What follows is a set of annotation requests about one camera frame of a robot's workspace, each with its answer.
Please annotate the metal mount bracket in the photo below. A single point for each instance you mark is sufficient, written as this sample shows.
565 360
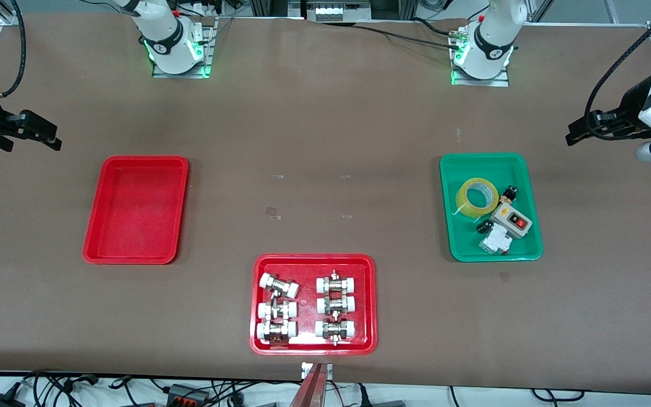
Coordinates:
305 370

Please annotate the grey switch box red button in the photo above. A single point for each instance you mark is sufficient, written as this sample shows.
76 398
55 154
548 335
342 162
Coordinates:
506 221

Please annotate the black power adapter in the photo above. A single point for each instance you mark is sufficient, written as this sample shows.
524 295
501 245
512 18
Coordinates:
0 400

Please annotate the white capped metal pipe fitting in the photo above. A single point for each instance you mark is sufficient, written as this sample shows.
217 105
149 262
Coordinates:
322 329
289 310
263 330
324 285
272 281
323 306

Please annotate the aluminium frame post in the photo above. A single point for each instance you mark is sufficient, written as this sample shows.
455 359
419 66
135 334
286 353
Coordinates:
269 7

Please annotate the small black knob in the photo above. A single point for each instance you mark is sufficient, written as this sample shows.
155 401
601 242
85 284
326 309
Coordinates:
484 228

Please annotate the grey terminal block device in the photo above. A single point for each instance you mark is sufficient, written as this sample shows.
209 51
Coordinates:
337 11

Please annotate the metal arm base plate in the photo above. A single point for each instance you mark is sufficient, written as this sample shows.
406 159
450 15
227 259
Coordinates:
481 82
181 74

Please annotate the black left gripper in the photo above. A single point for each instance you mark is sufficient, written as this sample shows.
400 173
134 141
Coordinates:
629 105

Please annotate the aluminium camera mount post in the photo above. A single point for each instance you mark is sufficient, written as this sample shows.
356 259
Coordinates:
311 393

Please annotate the brass and black connector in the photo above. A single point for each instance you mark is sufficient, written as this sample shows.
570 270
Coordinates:
509 196

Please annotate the white circuit breaker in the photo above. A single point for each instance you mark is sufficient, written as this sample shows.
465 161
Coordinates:
495 242

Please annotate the black orange connector block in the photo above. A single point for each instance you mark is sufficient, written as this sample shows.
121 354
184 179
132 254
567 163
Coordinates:
187 394

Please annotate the yellow packing tape roll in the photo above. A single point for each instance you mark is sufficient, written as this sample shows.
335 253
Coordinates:
464 204

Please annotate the green plastic tray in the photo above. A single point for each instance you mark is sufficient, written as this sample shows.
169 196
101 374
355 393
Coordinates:
465 237

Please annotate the red plastic tray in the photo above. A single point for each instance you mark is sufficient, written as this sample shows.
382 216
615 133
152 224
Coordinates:
133 215
308 265

